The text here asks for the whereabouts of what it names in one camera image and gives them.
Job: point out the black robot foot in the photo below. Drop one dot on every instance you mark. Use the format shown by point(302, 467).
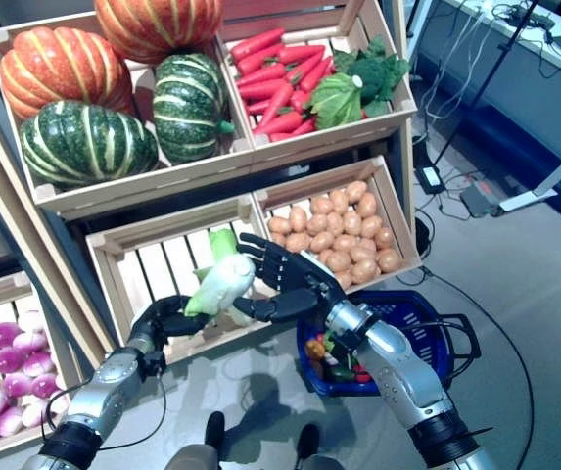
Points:
point(308, 438)
point(215, 426)

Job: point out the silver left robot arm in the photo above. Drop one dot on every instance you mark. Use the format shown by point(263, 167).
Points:
point(108, 387)

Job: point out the black left robot foot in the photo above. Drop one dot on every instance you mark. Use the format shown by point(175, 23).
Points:
point(215, 426)

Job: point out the orange toy fruit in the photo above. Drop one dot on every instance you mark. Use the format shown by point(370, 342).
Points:
point(315, 348)

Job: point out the red toy tomato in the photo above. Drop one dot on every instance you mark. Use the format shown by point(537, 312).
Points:
point(362, 377)

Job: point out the black tripod pole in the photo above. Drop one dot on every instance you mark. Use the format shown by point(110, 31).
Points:
point(489, 78)

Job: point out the silver right robot leg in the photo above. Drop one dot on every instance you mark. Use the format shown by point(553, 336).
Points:
point(319, 462)

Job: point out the white desk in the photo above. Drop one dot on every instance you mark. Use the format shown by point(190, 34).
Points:
point(529, 34)

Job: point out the black power adapter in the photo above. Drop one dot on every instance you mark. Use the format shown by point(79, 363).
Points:
point(429, 177)

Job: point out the dark green broccoli with leaves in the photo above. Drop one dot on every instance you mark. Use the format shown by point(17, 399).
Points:
point(373, 71)

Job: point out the wooden potato crate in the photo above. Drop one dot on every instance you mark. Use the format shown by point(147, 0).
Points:
point(397, 210)

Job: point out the green white napa cabbage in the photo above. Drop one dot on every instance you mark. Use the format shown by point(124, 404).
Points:
point(226, 281)

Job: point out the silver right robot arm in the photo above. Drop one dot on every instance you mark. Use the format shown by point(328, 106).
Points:
point(397, 357)

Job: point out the white desk leg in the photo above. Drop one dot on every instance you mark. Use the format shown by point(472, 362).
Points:
point(544, 186)

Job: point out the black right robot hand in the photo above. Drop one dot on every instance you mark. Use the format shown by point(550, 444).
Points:
point(299, 284)

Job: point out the red orange carrot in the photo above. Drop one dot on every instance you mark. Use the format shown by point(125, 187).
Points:
point(263, 90)
point(280, 137)
point(299, 100)
point(275, 105)
point(260, 106)
point(299, 53)
point(258, 43)
point(260, 59)
point(260, 76)
point(304, 127)
point(304, 66)
point(315, 73)
point(280, 122)

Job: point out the white toy garlic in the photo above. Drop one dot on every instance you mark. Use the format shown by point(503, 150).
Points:
point(331, 360)

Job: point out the grey power strip box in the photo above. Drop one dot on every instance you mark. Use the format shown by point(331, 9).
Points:
point(478, 201)

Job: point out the dark green toy cucumber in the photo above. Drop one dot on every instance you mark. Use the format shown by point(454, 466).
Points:
point(340, 374)

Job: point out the wooden display rack frame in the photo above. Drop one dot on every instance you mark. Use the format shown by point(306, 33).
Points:
point(28, 220)

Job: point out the orange striped pumpkin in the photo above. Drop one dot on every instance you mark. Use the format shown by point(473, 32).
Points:
point(157, 27)
point(64, 71)

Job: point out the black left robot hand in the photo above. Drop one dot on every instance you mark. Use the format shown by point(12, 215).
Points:
point(162, 320)

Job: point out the green striped pumpkin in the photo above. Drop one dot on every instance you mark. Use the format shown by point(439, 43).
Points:
point(189, 105)
point(86, 144)

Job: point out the black right robot foot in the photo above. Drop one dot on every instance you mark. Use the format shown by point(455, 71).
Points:
point(308, 438)

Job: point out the blue plastic shopping basket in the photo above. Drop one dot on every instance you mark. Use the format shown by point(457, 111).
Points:
point(417, 313)

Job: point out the green leafy cabbage head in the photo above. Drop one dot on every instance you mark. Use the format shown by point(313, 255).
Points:
point(336, 100)

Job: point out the green toy lettuce head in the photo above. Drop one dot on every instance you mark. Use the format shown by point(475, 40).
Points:
point(330, 338)

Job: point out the wooden pumpkin crate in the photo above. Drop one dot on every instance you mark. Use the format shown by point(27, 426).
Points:
point(138, 188)

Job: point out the wooden turnip crate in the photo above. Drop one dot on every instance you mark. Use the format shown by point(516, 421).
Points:
point(79, 391)

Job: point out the wooden carrot crate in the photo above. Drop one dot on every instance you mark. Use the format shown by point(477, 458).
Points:
point(334, 142)

